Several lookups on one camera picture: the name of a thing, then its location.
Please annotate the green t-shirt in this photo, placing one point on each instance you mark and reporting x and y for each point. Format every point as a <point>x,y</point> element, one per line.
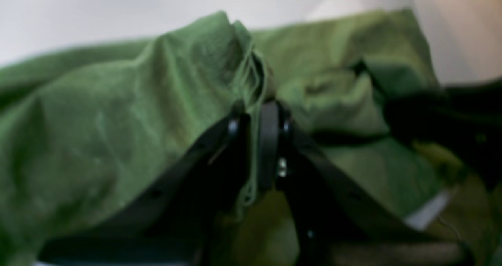
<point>86,131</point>

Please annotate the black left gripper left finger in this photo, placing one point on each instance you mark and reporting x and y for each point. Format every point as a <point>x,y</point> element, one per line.
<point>170,223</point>

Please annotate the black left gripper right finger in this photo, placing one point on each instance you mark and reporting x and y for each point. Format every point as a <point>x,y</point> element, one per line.
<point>337,223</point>

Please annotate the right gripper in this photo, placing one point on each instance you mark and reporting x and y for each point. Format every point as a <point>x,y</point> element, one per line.
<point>465,119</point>

